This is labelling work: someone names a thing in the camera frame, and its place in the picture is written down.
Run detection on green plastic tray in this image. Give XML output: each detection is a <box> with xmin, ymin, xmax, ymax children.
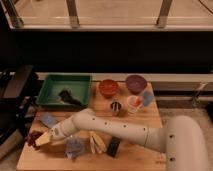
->
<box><xmin>36</xmin><ymin>74</ymin><xmax>92</xmax><ymax>108</ymax></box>

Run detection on black equipment at left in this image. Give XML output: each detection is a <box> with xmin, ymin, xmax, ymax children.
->
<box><xmin>0</xmin><ymin>64</ymin><xmax>42</xmax><ymax>160</ymax></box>

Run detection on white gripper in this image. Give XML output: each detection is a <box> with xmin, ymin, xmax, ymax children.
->
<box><xmin>35</xmin><ymin>119</ymin><xmax>77</xmax><ymax>146</ymax></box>

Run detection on blue cloth near glass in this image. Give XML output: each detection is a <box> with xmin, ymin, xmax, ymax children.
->
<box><xmin>142</xmin><ymin>91</ymin><xmax>154</xmax><ymax>107</ymax></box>

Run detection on purple bowl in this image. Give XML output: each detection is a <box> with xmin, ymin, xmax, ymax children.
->
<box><xmin>125</xmin><ymin>75</ymin><xmax>147</xmax><ymax>94</ymax></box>

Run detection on dark object in tray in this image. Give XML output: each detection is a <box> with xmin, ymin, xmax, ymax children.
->
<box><xmin>59</xmin><ymin>89</ymin><xmax>81</xmax><ymax>106</ymax></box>

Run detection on crumpled blue cloth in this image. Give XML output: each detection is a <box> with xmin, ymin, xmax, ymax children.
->
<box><xmin>65</xmin><ymin>137</ymin><xmax>85</xmax><ymax>159</ymax></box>

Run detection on wooden utensils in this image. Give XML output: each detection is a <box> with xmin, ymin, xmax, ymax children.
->
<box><xmin>89</xmin><ymin>131</ymin><xmax>107</xmax><ymax>154</ymax></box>

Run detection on red bowl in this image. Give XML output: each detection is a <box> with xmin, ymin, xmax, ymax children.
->
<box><xmin>98</xmin><ymin>79</ymin><xmax>119</xmax><ymax>98</ymax></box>

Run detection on blue sponge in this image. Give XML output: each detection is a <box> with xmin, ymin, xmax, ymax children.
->
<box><xmin>40</xmin><ymin>113</ymin><xmax>58</xmax><ymax>128</ymax></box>

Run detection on wooden board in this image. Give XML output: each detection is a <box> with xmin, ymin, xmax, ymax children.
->
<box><xmin>17</xmin><ymin>82</ymin><xmax>166</xmax><ymax>171</ymax></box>

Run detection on bunch of red grapes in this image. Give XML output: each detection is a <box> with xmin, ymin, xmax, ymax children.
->
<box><xmin>25</xmin><ymin>131</ymin><xmax>42</xmax><ymax>150</ymax></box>

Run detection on black rectangular block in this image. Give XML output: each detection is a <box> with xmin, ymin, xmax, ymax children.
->
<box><xmin>107</xmin><ymin>137</ymin><xmax>121</xmax><ymax>157</ymax></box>

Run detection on small metal cup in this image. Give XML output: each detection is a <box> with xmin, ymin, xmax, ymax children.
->
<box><xmin>110</xmin><ymin>101</ymin><xmax>122</xmax><ymax>117</ymax></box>

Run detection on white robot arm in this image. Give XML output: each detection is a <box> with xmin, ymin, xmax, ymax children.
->
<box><xmin>36</xmin><ymin>108</ymin><xmax>210</xmax><ymax>171</ymax></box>

